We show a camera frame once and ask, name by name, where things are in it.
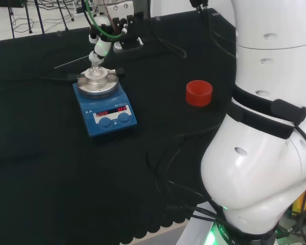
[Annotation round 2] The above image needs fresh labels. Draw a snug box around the thin metal probe rod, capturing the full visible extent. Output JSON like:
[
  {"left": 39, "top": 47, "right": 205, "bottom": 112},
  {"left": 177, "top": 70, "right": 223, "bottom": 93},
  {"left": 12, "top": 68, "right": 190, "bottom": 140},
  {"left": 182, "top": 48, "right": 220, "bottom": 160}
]
[{"left": 53, "top": 58, "right": 89, "bottom": 69}]

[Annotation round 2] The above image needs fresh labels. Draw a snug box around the grey and black wrist camera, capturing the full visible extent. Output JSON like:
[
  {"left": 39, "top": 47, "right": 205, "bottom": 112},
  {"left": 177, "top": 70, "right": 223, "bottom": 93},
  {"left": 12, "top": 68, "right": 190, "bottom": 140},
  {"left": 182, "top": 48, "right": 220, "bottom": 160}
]
[{"left": 113, "top": 36, "right": 144, "bottom": 54}]

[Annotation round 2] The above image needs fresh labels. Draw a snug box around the black tripod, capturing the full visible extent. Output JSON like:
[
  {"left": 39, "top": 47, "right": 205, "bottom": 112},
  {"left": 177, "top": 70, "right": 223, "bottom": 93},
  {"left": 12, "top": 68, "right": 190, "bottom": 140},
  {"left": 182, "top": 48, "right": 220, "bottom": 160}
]
[{"left": 7, "top": 0, "right": 76, "bottom": 39}]

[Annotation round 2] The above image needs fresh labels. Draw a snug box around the black bench cloth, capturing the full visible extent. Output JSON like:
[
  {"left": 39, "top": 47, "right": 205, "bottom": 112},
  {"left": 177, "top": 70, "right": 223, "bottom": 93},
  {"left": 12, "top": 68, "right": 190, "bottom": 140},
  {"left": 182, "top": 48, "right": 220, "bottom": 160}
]
[{"left": 0, "top": 7, "right": 237, "bottom": 245}]

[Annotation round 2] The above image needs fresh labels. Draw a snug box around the red ribbed plastic cap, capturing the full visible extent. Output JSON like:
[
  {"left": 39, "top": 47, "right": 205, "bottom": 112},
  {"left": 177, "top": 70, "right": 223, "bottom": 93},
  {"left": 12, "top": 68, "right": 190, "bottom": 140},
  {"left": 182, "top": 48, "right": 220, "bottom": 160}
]
[{"left": 185, "top": 80, "right": 213, "bottom": 108}]

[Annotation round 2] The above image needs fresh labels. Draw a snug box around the yellow stop button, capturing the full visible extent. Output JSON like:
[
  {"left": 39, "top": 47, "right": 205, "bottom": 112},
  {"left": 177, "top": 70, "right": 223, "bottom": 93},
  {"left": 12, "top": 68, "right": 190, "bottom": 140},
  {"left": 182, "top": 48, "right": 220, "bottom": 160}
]
[{"left": 291, "top": 183, "right": 306, "bottom": 218}]

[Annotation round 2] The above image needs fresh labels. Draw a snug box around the heater with blue base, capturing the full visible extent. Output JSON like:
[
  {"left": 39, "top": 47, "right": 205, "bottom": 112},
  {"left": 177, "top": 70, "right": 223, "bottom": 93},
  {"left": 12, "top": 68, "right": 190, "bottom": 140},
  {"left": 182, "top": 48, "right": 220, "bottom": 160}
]
[{"left": 66, "top": 66, "right": 138, "bottom": 139}]

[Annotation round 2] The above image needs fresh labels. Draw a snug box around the thick black power cable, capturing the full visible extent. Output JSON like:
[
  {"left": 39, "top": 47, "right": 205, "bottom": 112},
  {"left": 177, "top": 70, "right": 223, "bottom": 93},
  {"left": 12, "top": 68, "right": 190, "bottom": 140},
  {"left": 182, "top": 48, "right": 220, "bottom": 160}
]
[{"left": 0, "top": 73, "right": 77, "bottom": 82}]

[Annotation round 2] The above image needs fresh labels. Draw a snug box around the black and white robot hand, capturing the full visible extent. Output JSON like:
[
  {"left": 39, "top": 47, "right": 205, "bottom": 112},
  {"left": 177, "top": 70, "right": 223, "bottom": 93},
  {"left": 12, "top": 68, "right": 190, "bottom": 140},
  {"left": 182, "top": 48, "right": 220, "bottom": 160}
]
[{"left": 88, "top": 14, "right": 136, "bottom": 67}]

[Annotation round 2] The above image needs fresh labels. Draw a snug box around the clear round-bottom glass flask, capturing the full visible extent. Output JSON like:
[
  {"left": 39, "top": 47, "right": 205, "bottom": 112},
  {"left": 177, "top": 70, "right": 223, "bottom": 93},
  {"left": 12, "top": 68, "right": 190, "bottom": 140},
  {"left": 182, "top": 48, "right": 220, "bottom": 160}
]
[{"left": 88, "top": 65, "right": 104, "bottom": 80}]

